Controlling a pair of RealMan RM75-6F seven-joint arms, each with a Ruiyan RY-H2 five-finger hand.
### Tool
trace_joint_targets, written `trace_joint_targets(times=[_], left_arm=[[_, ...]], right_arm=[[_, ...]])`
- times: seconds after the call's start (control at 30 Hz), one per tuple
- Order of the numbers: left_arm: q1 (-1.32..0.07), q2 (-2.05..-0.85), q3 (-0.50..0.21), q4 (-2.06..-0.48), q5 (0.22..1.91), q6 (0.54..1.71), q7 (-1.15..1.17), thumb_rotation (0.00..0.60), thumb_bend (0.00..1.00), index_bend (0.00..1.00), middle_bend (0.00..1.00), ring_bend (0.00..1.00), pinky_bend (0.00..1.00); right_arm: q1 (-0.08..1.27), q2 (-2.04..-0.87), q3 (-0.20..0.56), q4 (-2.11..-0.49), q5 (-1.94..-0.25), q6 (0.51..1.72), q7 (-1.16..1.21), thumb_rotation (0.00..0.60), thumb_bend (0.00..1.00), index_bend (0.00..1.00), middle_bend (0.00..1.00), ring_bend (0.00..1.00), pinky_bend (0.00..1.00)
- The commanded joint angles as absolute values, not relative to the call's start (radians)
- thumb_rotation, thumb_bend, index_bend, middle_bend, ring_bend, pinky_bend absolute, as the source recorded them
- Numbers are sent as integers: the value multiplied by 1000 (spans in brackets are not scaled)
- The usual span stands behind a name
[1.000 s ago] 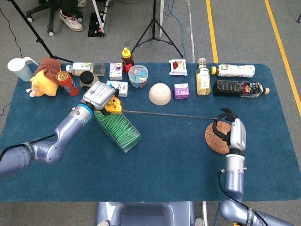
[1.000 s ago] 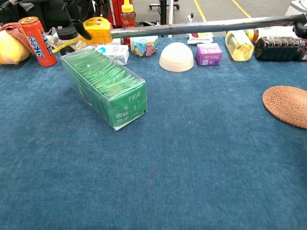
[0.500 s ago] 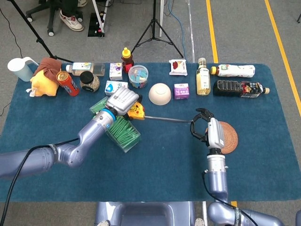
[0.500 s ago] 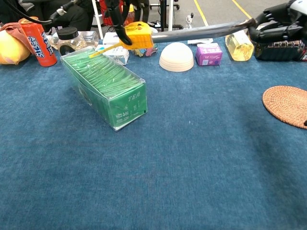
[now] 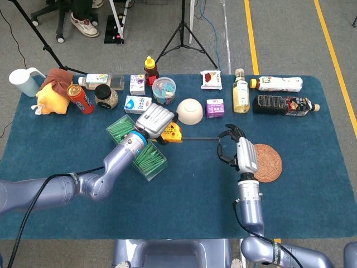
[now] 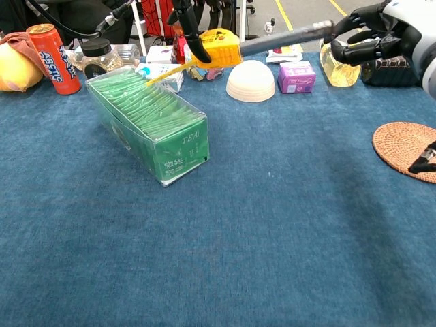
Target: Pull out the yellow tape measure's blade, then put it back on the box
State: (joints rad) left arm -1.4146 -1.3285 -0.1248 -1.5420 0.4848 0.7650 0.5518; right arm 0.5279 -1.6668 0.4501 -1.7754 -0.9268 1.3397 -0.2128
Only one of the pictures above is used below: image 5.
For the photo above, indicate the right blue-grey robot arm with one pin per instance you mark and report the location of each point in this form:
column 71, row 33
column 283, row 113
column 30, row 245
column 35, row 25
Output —
column 251, row 212

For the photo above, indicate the white blue milk carton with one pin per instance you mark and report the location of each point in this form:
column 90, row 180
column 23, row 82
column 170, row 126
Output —
column 135, row 104

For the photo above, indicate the white red sneaker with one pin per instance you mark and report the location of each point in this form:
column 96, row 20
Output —
column 83, row 26

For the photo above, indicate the white power strip red switch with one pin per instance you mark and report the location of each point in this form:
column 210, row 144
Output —
column 120, row 28

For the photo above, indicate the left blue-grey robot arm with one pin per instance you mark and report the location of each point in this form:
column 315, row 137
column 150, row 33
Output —
column 42, row 192

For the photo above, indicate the round rattan coaster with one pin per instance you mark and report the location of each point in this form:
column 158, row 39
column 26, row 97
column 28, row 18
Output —
column 269, row 164

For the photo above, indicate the yellow oil bottle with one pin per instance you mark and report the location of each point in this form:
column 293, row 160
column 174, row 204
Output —
column 241, row 95

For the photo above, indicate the white metal frame leg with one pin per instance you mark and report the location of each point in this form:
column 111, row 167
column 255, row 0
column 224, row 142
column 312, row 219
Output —
column 115, row 15
column 191, row 22

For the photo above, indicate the white pitcher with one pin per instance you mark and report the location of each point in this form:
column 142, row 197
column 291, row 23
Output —
column 23, row 82

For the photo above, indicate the brown cloth on plush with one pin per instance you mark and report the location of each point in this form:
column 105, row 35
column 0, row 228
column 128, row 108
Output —
column 57, row 78

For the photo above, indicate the upturned cream bowl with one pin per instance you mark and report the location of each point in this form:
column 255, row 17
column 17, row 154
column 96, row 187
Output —
column 189, row 110

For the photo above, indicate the clear box green tea bags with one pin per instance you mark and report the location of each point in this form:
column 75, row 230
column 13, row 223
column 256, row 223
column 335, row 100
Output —
column 152, row 162

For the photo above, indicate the glass jar black lid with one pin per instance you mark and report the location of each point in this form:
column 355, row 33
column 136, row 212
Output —
column 106, row 97

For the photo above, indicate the clear tub colourful clips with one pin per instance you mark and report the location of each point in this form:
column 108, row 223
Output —
column 164, row 90

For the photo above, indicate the clear plastic bottle white cap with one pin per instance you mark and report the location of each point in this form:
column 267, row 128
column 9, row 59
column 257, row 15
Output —
column 97, row 81

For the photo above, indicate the small white purple carton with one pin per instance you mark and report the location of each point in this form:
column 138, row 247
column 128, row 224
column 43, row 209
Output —
column 137, row 86

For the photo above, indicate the blue table cloth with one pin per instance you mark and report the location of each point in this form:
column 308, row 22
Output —
column 178, row 201

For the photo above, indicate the yellow plush toy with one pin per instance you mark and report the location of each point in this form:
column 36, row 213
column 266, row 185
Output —
column 53, row 102

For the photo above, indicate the orange Arctic Ocean soda can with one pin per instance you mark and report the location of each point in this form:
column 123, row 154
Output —
column 82, row 102

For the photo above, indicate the white red snack packet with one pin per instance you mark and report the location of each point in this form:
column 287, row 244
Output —
column 211, row 79

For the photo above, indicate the black tripod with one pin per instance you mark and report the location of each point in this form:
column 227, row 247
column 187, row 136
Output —
column 182, row 28

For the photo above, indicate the blue-grey robot torso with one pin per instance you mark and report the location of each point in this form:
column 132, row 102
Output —
column 173, row 254

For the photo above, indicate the yellow tape measure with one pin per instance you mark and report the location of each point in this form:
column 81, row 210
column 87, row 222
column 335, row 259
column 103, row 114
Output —
column 173, row 134

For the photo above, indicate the black flat floor plate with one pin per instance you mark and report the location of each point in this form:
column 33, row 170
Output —
column 110, row 30

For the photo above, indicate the dark drink bottle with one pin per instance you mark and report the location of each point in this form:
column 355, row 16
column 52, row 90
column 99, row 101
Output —
column 279, row 105

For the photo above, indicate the honey bottle yellow cap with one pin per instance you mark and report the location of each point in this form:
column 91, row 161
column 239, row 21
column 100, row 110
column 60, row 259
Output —
column 150, row 72

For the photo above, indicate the black office chair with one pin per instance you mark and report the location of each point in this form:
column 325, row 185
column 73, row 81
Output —
column 60, row 16

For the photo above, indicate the white bottle yellow cap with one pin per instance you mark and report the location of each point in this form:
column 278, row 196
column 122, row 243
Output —
column 279, row 83

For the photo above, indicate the black caster leg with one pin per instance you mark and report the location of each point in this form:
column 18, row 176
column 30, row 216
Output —
column 354, row 23

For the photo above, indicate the purple small box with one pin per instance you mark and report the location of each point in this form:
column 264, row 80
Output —
column 214, row 109

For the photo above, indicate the black stand pole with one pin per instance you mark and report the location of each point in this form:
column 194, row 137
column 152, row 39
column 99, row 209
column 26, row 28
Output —
column 47, row 48

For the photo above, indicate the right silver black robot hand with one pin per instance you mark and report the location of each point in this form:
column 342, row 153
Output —
column 246, row 156

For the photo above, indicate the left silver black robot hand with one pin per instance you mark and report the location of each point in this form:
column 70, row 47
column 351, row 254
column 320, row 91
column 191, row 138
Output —
column 154, row 120

